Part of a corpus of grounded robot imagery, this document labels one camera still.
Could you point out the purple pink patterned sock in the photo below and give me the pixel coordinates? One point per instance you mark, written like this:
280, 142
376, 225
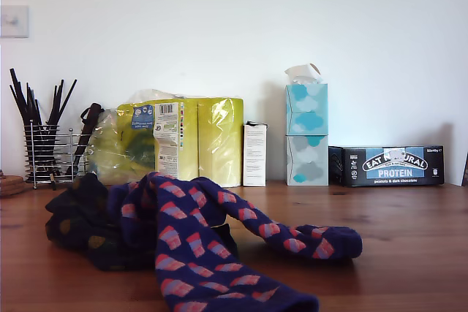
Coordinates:
278, 231
190, 253

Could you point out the yellow kitchen roll pack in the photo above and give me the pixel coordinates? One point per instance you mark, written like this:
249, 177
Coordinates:
215, 144

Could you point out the small white carton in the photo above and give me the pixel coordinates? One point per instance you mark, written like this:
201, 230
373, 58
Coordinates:
254, 155

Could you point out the grey cloud tissue box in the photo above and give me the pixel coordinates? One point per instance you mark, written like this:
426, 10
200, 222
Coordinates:
307, 162

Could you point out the blue cloud tissue box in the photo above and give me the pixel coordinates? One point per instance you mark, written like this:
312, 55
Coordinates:
307, 107

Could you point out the white tissue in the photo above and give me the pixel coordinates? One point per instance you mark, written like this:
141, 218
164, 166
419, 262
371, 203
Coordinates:
301, 72

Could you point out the black protein bar box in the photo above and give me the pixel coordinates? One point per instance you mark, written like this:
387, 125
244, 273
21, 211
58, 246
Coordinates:
395, 173

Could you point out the black stick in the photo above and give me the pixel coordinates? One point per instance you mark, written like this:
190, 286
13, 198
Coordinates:
21, 105
67, 98
22, 94
56, 98

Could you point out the round cork coaster stack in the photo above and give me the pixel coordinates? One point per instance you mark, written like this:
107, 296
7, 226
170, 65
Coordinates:
11, 184

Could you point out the dark brown board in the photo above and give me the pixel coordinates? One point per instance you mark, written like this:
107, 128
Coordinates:
465, 171

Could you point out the white wall switch plate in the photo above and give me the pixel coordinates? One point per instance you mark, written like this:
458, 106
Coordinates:
14, 21

